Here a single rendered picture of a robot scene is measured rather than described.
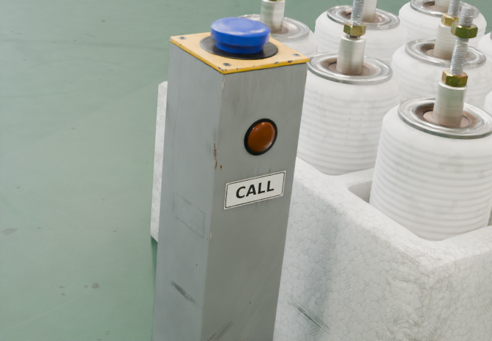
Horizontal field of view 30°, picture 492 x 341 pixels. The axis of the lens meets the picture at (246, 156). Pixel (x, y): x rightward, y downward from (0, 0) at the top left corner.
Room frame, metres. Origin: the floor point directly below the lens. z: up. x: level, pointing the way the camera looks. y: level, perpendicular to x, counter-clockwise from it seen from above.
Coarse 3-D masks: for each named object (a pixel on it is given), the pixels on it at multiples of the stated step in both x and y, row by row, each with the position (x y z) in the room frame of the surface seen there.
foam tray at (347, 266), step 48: (336, 192) 0.66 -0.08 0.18; (288, 240) 0.68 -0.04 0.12; (336, 240) 0.63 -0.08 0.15; (384, 240) 0.59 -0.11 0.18; (480, 240) 0.61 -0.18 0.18; (288, 288) 0.67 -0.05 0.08; (336, 288) 0.63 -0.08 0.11; (384, 288) 0.59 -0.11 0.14; (432, 288) 0.56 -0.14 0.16; (480, 288) 0.59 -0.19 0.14; (288, 336) 0.67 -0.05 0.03; (336, 336) 0.62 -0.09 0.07; (384, 336) 0.58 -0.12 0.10; (432, 336) 0.57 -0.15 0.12; (480, 336) 0.60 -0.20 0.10
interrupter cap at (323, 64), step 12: (312, 60) 0.77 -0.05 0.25; (324, 60) 0.77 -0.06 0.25; (336, 60) 0.78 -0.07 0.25; (372, 60) 0.78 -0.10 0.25; (312, 72) 0.74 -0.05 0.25; (324, 72) 0.73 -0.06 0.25; (336, 72) 0.74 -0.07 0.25; (360, 72) 0.75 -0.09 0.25; (372, 72) 0.75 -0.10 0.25; (384, 72) 0.75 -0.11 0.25; (360, 84) 0.72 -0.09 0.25; (372, 84) 0.73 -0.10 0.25
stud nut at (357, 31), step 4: (344, 24) 0.76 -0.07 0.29; (348, 24) 0.75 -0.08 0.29; (364, 24) 0.76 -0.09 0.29; (344, 28) 0.76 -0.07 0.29; (348, 28) 0.75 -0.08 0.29; (352, 28) 0.75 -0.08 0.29; (356, 28) 0.75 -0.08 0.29; (360, 28) 0.75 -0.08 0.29; (364, 28) 0.75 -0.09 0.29; (344, 32) 0.76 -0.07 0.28; (348, 32) 0.75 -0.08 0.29; (352, 32) 0.75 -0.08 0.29; (356, 32) 0.75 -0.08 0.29; (360, 32) 0.75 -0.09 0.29; (364, 32) 0.76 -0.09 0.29; (356, 36) 0.75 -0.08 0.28
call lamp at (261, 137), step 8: (256, 128) 0.56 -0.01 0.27; (264, 128) 0.57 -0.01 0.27; (272, 128) 0.57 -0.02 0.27; (256, 136) 0.56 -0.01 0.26; (264, 136) 0.57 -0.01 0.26; (272, 136) 0.57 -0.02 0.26; (248, 144) 0.56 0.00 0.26; (256, 144) 0.56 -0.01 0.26; (264, 144) 0.57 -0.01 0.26; (256, 152) 0.57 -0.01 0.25
